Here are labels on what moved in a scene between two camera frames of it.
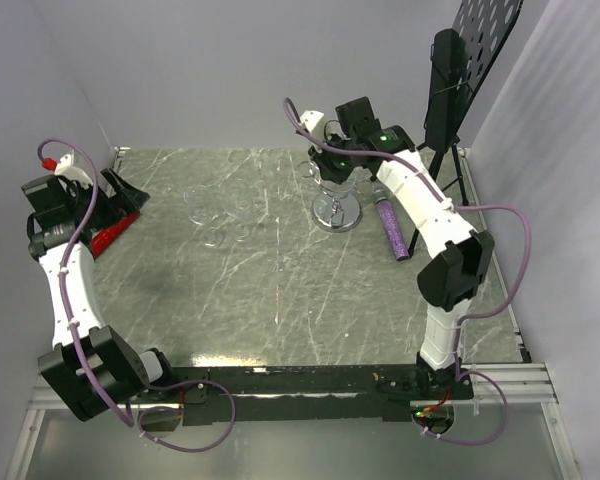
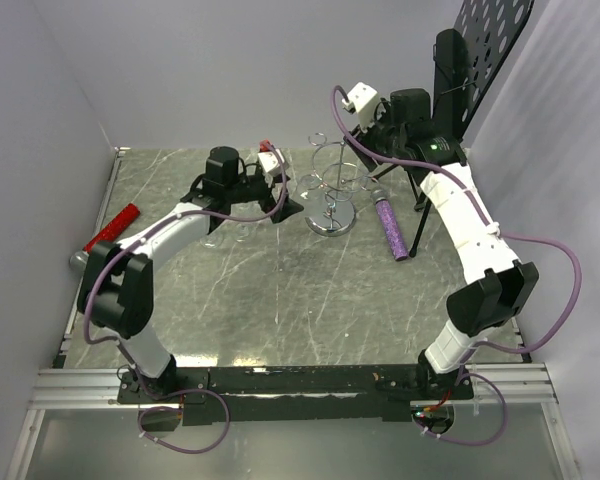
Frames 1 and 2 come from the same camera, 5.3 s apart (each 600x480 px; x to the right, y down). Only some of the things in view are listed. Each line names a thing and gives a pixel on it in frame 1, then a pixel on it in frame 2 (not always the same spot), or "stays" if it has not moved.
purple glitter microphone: x=390 y=220 stays
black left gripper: x=135 y=197 -> x=287 y=208
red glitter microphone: x=100 y=240 stays
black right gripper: x=320 y=157 -> x=365 y=136
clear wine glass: x=211 y=237 stays
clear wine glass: x=244 y=232 stays
